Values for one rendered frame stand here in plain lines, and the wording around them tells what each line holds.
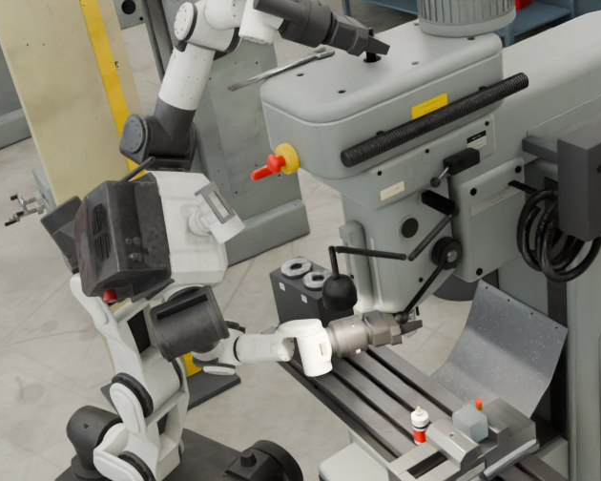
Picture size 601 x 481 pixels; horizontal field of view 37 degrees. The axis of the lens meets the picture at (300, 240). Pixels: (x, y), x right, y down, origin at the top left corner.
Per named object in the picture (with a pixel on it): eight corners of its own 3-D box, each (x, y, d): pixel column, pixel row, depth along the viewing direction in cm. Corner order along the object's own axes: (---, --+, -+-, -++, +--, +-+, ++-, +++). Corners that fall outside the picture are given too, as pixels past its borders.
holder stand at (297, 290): (326, 353, 255) (316, 296, 245) (279, 324, 270) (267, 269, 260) (358, 332, 260) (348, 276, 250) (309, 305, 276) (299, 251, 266)
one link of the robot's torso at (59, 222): (29, 226, 227) (56, 204, 213) (68, 202, 235) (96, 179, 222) (93, 316, 230) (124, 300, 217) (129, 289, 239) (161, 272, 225)
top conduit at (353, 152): (351, 171, 165) (348, 154, 163) (339, 164, 168) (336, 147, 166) (529, 90, 182) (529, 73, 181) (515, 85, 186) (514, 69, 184)
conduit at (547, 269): (546, 300, 192) (544, 217, 182) (493, 271, 205) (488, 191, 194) (606, 264, 199) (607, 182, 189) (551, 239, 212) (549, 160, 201)
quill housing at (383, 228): (400, 332, 197) (383, 206, 181) (345, 294, 213) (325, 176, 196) (466, 296, 204) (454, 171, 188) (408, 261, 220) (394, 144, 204)
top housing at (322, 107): (330, 191, 168) (318, 113, 160) (260, 152, 189) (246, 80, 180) (514, 106, 187) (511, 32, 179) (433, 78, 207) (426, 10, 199)
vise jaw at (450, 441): (460, 470, 200) (459, 457, 198) (424, 440, 210) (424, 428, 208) (481, 457, 202) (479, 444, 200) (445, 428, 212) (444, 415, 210)
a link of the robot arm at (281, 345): (310, 326, 203) (264, 329, 211) (320, 364, 205) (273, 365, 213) (325, 317, 209) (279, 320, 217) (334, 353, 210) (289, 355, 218)
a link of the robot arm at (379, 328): (401, 322, 204) (350, 336, 202) (404, 355, 209) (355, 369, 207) (383, 293, 215) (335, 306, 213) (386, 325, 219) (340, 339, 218)
